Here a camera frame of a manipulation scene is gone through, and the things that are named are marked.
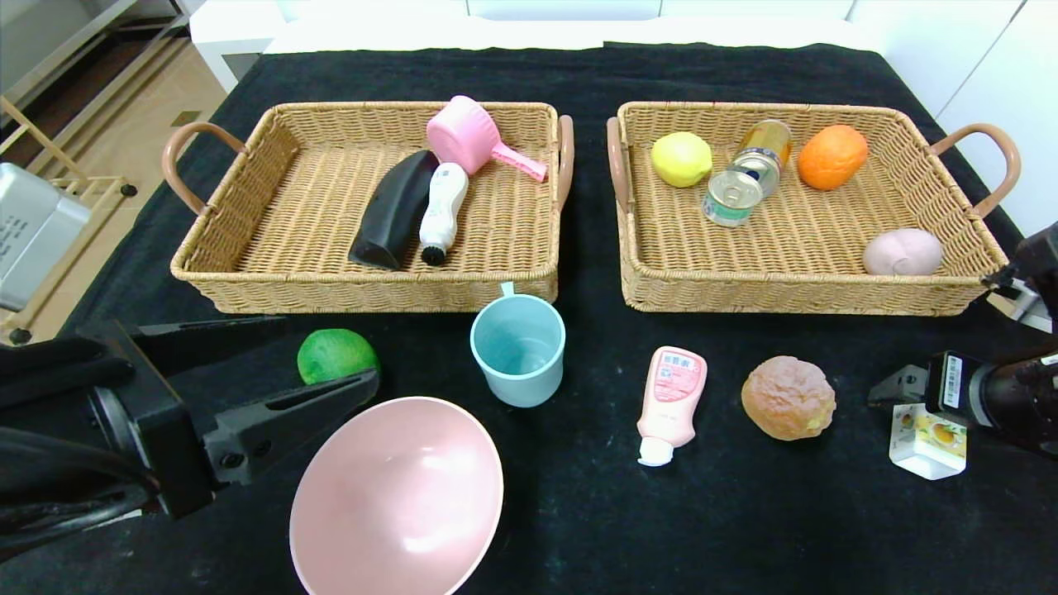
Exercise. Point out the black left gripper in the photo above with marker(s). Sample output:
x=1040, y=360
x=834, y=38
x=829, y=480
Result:
x=169, y=423

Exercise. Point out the brown cream puff bread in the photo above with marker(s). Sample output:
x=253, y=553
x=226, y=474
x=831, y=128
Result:
x=788, y=398

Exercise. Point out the grey metal shelf frame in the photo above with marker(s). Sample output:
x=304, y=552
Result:
x=50, y=70

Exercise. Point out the orange fruit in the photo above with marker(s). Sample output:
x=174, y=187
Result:
x=831, y=157

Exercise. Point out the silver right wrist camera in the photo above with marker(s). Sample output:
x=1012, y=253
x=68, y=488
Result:
x=1029, y=314

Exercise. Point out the green label tin can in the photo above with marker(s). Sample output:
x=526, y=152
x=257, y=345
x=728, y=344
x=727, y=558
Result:
x=730, y=201

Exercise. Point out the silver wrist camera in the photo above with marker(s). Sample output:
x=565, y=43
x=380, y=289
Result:
x=1029, y=314
x=37, y=240

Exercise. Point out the golden beverage can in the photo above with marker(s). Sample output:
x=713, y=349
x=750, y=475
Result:
x=767, y=143

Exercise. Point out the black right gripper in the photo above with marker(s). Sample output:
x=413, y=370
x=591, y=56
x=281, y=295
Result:
x=950, y=383

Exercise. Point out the green lime fruit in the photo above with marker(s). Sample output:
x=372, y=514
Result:
x=335, y=355

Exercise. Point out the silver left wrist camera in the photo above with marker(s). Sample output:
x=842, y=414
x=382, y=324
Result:
x=37, y=240

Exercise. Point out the white juice carton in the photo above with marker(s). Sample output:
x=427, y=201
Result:
x=930, y=453

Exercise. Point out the wooden slatted rack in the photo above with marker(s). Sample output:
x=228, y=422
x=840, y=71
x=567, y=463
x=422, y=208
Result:
x=107, y=183

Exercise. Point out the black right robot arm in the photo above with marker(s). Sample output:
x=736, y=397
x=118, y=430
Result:
x=1025, y=397

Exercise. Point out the pink plastic scoop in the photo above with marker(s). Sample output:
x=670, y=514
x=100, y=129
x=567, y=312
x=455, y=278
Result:
x=463, y=135

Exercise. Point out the pink plastic bowl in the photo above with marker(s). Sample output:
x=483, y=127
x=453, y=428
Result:
x=397, y=504

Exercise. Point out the pale pink round bun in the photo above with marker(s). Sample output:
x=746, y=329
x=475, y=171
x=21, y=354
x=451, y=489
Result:
x=901, y=252

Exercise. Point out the woven wicker basket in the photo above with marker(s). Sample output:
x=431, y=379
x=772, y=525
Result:
x=331, y=213
x=810, y=230

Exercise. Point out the pink squeeze bottle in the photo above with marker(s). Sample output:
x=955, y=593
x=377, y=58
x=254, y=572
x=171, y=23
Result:
x=671, y=397

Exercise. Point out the yellow lemon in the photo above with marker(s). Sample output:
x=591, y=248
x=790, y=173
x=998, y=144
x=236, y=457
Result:
x=680, y=159

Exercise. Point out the light blue plastic cup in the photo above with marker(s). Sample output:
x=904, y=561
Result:
x=519, y=364

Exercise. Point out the white handheld brush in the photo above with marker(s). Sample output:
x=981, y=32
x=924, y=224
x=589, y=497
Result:
x=445, y=205

